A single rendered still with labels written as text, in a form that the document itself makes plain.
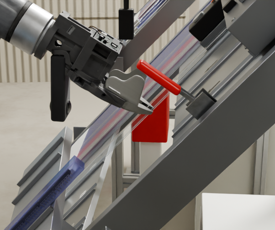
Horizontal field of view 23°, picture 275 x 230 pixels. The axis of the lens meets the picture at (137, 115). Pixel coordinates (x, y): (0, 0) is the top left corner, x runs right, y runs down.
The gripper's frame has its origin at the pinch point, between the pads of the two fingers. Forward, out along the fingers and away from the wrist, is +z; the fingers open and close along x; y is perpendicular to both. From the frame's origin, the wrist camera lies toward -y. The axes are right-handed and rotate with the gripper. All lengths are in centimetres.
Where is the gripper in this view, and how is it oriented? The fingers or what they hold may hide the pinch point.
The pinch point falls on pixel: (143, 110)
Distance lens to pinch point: 110.4
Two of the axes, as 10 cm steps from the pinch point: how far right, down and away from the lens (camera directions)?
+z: 8.5, 5.1, 1.0
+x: 0.8, -3.3, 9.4
